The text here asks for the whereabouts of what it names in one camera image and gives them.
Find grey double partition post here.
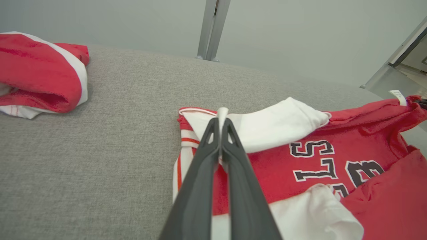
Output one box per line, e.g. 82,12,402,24
195,0,231,63

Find red white lettered jersey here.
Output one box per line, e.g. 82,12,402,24
172,95,427,240

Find grey slanted partition post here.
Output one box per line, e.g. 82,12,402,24
360,17,427,100

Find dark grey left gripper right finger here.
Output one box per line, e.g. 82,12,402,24
221,118,283,240

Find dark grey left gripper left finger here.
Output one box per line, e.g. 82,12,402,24
159,117,221,240

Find red white shorts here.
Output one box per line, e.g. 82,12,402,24
0,31,90,119

